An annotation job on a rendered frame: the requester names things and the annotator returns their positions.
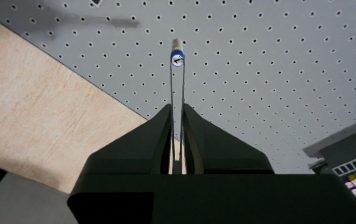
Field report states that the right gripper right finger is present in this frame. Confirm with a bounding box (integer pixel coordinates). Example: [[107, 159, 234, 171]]
[[183, 103, 275, 174]]

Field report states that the grey perforated plate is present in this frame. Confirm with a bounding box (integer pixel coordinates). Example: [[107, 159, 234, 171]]
[[0, 0, 356, 174]]

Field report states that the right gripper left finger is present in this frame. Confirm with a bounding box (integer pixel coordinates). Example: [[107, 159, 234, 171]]
[[78, 104, 172, 177]]

